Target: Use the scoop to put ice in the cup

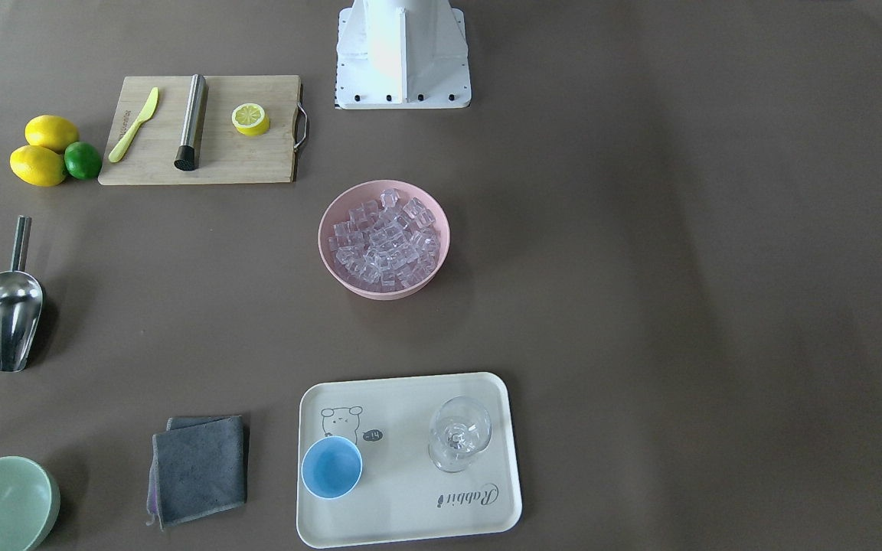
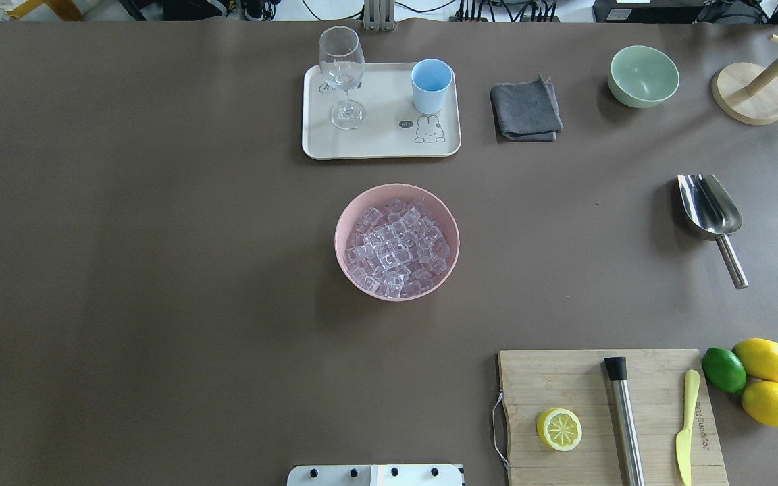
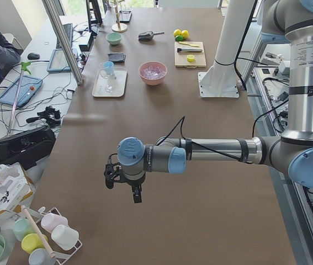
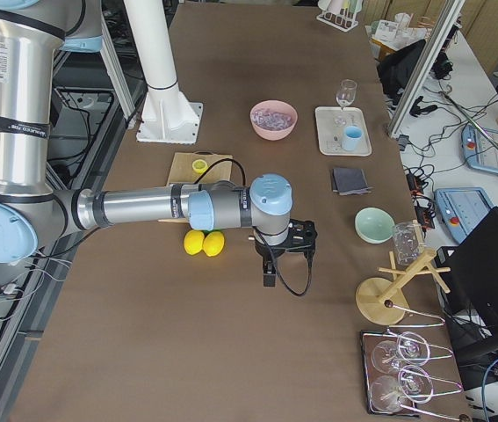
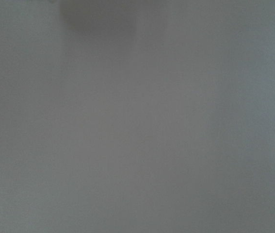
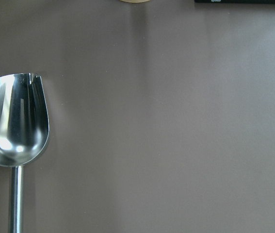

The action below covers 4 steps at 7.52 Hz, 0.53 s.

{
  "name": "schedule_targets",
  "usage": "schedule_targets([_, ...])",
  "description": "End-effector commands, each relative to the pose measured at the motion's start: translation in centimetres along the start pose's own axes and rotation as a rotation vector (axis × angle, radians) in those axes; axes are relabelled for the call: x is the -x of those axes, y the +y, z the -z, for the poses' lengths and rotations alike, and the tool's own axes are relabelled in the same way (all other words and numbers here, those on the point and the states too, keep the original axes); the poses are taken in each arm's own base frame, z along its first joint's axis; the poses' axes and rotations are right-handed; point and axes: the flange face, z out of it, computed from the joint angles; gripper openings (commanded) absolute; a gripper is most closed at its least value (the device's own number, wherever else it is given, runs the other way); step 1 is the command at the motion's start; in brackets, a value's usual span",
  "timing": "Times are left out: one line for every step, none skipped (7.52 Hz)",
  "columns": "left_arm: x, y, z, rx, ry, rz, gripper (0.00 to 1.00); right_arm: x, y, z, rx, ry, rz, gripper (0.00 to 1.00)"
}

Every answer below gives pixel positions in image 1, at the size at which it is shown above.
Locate green lime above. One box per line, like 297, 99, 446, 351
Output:
63, 141, 103, 179

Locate pile of clear ice cubes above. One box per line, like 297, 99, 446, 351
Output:
327, 188, 441, 293

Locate grey folded cloth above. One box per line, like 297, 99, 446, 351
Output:
146, 415, 247, 530

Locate whole lemon lower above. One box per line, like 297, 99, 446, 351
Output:
9, 145, 68, 186

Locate steel muddler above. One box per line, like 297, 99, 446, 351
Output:
174, 74, 207, 171

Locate steel ice scoop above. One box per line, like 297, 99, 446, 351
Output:
0, 215, 44, 373

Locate cream rabbit tray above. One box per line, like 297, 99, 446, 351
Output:
296, 372, 524, 549

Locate yellow plastic knife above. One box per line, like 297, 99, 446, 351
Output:
108, 87, 160, 163

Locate whole lemon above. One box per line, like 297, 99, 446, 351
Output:
24, 115, 80, 154
9, 145, 68, 186

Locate pink bowl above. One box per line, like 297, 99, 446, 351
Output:
318, 180, 451, 301

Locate half lemon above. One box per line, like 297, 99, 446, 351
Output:
230, 103, 270, 137

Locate clear wine glass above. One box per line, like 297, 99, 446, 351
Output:
428, 396, 492, 473

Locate light blue cup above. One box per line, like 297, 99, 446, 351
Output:
300, 435, 364, 500

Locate whole lemon upper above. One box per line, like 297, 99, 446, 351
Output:
24, 115, 80, 154

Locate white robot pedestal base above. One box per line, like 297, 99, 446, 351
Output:
334, 1, 472, 109

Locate green bowl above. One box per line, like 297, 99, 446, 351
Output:
0, 456, 60, 550

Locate bamboo cutting board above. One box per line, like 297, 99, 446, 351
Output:
98, 74, 303, 186

